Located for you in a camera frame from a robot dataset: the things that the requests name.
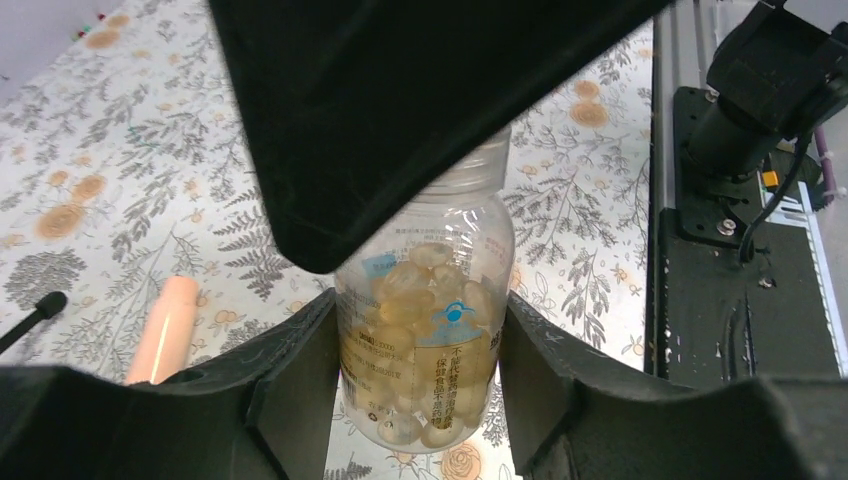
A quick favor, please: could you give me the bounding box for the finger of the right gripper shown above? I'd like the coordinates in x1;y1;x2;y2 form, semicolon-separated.
210;0;664;274

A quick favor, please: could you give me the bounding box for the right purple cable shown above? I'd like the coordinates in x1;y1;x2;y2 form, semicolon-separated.
813;125;839;207

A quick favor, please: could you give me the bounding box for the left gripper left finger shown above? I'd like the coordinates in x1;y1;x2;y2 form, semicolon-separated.
1;290;339;479

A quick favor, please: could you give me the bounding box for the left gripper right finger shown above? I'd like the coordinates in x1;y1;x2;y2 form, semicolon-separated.
499;294;847;479

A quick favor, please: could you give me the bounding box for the black microphone tripod stand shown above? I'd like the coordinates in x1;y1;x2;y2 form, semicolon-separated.
1;291;68;353

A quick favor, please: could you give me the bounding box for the pink tube container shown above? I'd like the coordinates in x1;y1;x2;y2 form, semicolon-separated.
125;276;199;385

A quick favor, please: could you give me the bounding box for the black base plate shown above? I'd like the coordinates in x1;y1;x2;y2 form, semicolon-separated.
645;87;841;389

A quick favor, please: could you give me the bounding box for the floral table mat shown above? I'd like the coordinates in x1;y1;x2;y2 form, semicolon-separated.
1;1;654;479

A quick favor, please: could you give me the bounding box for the white slotted cable duct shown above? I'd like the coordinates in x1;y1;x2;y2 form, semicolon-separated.
766;181;847;378

